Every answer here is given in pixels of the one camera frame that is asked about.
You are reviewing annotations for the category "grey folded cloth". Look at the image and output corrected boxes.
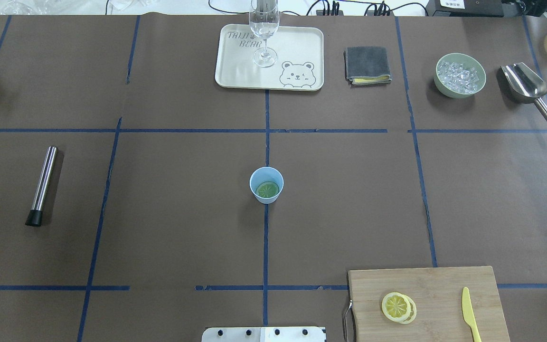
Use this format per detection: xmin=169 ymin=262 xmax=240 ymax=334
xmin=344 ymin=46 xmax=392 ymax=86

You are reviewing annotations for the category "clear wine glass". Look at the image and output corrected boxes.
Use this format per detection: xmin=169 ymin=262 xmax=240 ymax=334
xmin=249 ymin=0 xmax=280 ymax=68

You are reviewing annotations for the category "cream bear tray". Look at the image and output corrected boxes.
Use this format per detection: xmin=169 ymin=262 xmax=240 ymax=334
xmin=215 ymin=24 xmax=325 ymax=91

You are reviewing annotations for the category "yellow plastic knife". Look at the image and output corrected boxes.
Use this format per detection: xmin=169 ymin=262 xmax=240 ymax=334
xmin=462 ymin=286 xmax=482 ymax=342

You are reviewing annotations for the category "lemon slice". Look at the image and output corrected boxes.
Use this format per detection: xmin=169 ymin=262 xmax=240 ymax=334
xmin=381 ymin=292 xmax=409 ymax=323
xmin=400 ymin=295 xmax=417 ymax=324
xmin=255 ymin=181 xmax=280 ymax=199

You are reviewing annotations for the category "green bowl of ice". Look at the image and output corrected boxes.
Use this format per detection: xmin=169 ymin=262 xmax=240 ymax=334
xmin=434 ymin=53 xmax=487 ymax=99

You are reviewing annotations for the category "steel muddler black tip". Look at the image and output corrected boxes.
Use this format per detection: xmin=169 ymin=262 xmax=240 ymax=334
xmin=25 ymin=146 xmax=58 ymax=227

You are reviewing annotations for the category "wooden cutting board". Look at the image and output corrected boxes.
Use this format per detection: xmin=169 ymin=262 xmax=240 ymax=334
xmin=342 ymin=266 xmax=510 ymax=342

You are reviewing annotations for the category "black power strip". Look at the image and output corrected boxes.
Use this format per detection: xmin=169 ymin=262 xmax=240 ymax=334
xmin=310 ymin=0 xmax=344 ymax=17

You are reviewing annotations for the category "white metal mounting plate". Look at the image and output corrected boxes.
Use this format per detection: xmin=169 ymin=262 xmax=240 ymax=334
xmin=201 ymin=325 xmax=327 ymax=342

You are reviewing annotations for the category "light blue cup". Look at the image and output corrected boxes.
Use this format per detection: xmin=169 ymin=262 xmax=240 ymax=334
xmin=249 ymin=167 xmax=284 ymax=204

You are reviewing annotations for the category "black device box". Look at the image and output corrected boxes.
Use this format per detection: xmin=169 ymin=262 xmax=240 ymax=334
xmin=425 ymin=0 xmax=547 ymax=18

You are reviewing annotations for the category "steel ice scoop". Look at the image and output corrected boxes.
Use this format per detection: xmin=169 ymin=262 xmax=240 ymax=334
xmin=500 ymin=62 xmax=547 ymax=121

